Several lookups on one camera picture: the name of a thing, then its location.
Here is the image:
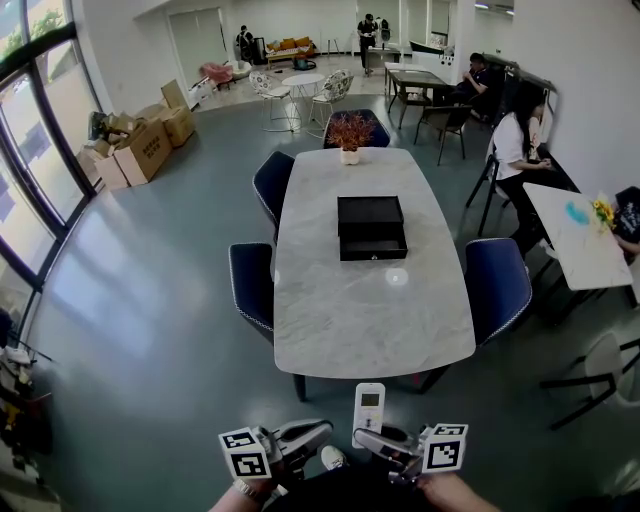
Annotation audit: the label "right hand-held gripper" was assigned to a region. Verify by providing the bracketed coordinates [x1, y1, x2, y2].
[353, 423, 470, 484]

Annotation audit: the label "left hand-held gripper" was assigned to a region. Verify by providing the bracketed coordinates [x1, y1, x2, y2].
[218, 418, 334, 481]

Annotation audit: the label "white remote control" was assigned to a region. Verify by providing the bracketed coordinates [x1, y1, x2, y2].
[352, 382, 386, 449]

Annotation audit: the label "black drawer box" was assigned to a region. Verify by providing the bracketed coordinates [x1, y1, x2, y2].
[337, 194, 409, 262]

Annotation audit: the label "person's right forearm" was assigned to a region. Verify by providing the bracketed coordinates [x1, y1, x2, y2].
[417, 472, 501, 512]

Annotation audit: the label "person's left forearm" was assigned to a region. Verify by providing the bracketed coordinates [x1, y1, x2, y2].
[207, 480, 281, 512]

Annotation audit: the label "large printed cardboard box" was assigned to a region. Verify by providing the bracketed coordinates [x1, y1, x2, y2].
[114, 118, 174, 187]

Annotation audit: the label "plain cardboard box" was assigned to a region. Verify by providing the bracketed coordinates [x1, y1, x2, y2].
[160, 105, 196, 148]

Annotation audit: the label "person's white shoe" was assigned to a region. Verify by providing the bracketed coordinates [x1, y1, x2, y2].
[320, 445, 349, 471]

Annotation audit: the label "person's black shirt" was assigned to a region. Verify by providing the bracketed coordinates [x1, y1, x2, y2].
[264, 462, 426, 512]

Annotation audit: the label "silver wrist watch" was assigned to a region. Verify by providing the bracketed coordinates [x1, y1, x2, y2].
[232, 478, 266, 501]

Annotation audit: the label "dark blue upholstered chair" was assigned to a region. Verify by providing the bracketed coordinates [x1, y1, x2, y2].
[464, 237, 533, 347]
[228, 242, 275, 345]
[252, 150, 295, 236]
[323, 108, 391, 150]

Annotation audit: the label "white chair black legs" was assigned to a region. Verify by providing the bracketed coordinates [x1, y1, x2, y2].
[539, 332, 640, 431]

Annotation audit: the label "white marble side table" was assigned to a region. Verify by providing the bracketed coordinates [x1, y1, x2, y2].
[522, 182, 634, 291]

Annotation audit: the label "grey chair black legs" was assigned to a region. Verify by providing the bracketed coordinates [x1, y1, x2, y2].
[465, 134, 511, 236]

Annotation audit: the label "pile of equipment clutter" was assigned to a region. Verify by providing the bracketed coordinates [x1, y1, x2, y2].
[0, 309, 54, 456]

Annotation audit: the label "light blue cloth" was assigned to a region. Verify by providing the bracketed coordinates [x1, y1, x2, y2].
[564, 199, 590, 226]

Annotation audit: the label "orange plant in white pot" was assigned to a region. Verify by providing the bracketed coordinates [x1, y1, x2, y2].
[327, 112, 376, 165]

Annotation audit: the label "yellow flower bouquet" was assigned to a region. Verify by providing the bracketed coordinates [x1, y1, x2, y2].
[592, 192, 616, 231]

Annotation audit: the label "dark wicker chair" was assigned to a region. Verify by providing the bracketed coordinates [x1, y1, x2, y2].
[413, 104, 474, 166]

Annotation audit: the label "dark glass top table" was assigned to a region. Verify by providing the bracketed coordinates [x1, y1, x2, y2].
[384, 68, 454, 129]

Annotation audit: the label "pile of cardboard scraps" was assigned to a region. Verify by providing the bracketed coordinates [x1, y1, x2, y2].
[88, 110, 146, 156]

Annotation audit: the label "flat cardboard sheet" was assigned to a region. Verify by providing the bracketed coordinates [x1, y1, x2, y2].
[160, 78, 187, 110]

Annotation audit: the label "pink armchair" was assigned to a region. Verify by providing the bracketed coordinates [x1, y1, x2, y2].
[201, 62, 235, 91]

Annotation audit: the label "black cabinet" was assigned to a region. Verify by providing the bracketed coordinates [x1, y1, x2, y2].
[499, 59, 559, 151]

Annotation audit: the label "orange sofa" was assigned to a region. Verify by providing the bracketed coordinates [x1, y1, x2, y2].
[265, 36, 316, 69]

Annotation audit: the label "patterned white wire chair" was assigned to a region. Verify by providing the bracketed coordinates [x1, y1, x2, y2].
[307, 69, 355, 139]
[248, 70, 294, 132]

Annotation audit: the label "white round wire table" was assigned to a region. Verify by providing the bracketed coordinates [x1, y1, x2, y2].
[281, 73, 326, 131]

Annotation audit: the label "black window frame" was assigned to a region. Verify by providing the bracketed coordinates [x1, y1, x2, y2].
[0, 0, 101, 351]

